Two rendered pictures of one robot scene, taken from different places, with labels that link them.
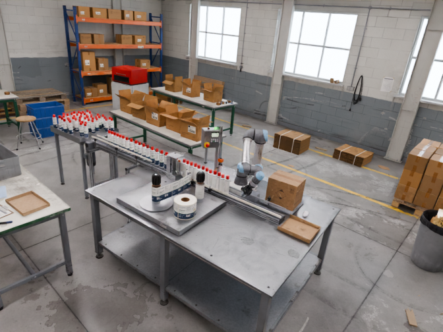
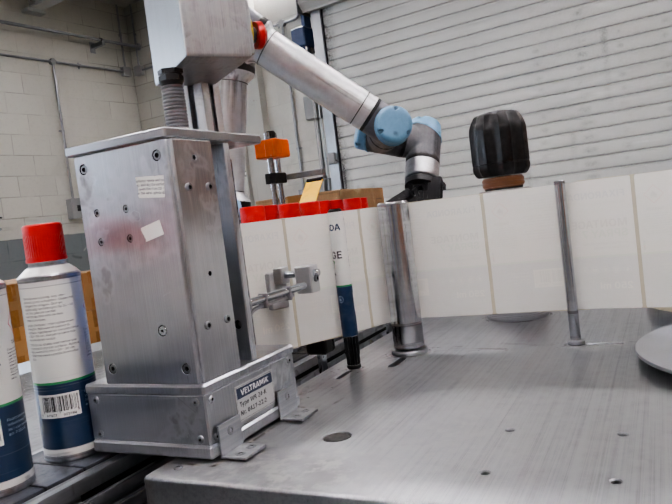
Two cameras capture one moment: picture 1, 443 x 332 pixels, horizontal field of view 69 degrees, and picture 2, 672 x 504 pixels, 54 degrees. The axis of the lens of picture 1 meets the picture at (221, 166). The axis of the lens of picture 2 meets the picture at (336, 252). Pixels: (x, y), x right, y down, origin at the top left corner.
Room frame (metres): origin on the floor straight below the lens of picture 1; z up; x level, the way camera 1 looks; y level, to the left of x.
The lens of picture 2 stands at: (3.08, 1.10, 1.06)
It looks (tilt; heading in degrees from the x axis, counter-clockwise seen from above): 3 degrees down; 263
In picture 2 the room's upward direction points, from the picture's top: 7 degrees counter-clockwise
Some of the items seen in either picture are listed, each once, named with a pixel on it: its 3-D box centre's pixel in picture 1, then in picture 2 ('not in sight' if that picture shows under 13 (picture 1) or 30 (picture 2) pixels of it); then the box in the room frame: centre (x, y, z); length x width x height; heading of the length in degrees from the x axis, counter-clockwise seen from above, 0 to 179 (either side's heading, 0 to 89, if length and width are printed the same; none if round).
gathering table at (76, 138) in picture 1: (87, 157); not in sight; (4.39, 1.99, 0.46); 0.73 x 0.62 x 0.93; 56
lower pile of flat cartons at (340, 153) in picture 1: (353, 155); not in sight; (6.44, -2.74, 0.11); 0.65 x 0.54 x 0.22; 47
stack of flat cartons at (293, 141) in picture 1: (291, 141); not in sight; (6.83, -1.50, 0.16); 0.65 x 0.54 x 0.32; 55
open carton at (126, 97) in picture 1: (130, 101); not in sight; (5.92, 1.78, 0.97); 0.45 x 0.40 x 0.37; 142
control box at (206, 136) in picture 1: (210, 138); (195, 6); (3.12, 0.13, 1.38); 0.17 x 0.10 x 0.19; 111
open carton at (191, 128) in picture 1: (195, 125); not in sight; (4.80, 0.45, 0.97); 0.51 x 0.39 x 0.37; 145
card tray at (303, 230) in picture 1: (298, 228); not in sight; (2.43, -0.74, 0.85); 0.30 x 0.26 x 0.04; 56
